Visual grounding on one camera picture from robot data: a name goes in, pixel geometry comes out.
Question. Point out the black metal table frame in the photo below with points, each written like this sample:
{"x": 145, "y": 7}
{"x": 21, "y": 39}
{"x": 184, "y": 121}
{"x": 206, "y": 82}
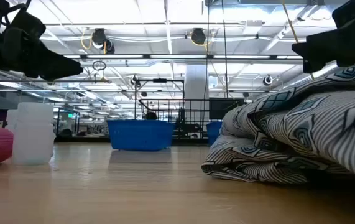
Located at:
{"x": 81, "y": 140}

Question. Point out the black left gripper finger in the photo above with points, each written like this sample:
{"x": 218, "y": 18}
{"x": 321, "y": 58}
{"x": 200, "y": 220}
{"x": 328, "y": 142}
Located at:
{"x": 53, "y": 67}

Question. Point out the grey patterned cloth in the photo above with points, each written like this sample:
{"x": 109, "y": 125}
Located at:
{"x": 304, "y": 130}

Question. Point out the black tubular rack frame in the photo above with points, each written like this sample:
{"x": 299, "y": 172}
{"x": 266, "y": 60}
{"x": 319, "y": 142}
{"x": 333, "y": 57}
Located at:
{"x": 160, "y": 80}

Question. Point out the blue slotted plastic basket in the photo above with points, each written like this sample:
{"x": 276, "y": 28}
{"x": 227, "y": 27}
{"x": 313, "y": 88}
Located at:
{"x": 140, "y": 135}
{"x": 214, "y": 133}

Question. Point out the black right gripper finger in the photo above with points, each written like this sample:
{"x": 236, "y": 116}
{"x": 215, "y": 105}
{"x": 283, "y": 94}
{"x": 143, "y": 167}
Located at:
{"x": 317, "y": 51}

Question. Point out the black flat monitor screen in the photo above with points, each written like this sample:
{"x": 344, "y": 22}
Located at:
{"x": 227, "y": 109}

